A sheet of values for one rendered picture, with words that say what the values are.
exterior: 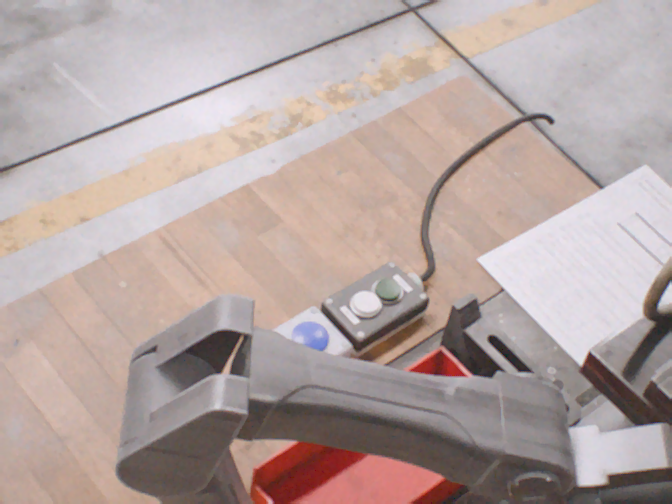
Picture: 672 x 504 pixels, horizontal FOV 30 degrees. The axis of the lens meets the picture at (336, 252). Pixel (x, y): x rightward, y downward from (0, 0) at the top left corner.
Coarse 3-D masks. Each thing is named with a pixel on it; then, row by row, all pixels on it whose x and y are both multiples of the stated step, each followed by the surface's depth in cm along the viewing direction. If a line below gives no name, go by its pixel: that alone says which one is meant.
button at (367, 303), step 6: (360, 294) 138; (366, 294) 138; (372, 294) 138; (354, 300) 137; (360, 300) 137; (366, 300) 137; (372, 300) 137; (378, 300) 138; (354, 306) 137; (360, 306) 137; (366, 306) 137; (372, 306) 137; (378, 306) 137; (360, 312) 137; (366, 312) 136; (372, 312) 137
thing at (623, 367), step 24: (624, 336) 112; (648, 336) 113; (600, 360) 110; (624, 360) 111; (648, 360) 111; (600, 384) 112; (624, 384) 109; (648, 384) 105; (624, 408) 111; (648, 408) 108
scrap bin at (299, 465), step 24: (432, 360) 132; (456, 360) 131; (288, 456) 123; (312, 456) 127; (336, 456) 128; (360, 456) 129; (264, 480) 123; (288, 480) 126; (312, 480) 126; (336, 480) 126; (360, 480) 127; (384, 480) 127; (408, 480) 127; (432, 480) 128
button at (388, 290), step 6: (378, 282) 139; (384, 282) 139; (390, 282) 139; (396, 282) 139; (378, 288) 139; (384, 288) 139; (390, 288) 139; (396, 288) 139; (378, 294) 138; (384, 294) 138; (390, 294) 138; (396, 294) 138; (384, 300) 138; (390, 300) 138
